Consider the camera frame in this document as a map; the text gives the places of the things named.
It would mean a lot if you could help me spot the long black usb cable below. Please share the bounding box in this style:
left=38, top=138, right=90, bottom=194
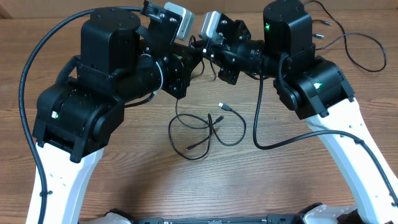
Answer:
left=303, top=0, right=387, bottom=73

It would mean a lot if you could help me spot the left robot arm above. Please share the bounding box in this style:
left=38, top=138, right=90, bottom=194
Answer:
left=19, top=2, right=202, bottom=223

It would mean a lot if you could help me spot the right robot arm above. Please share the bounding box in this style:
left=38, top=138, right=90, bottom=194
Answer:
left=200, top=1, right=397, bottom=223

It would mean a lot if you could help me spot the left camera cable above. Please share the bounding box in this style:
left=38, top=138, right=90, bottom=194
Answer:
left=18, top=6, right=144, bottom=224

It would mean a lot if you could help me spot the camera cable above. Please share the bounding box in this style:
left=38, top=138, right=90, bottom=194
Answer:
left=18, top=6, right=144, bottom=224
left=252, top=73, right=398, bottom=208

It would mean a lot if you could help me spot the right camera cable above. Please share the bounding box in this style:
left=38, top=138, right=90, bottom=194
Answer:
left=252, top=73, right=398, bottom=208

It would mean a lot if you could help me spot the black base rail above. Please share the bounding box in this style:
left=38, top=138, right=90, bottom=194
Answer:
left=77, top=202, right=361, bottom=224

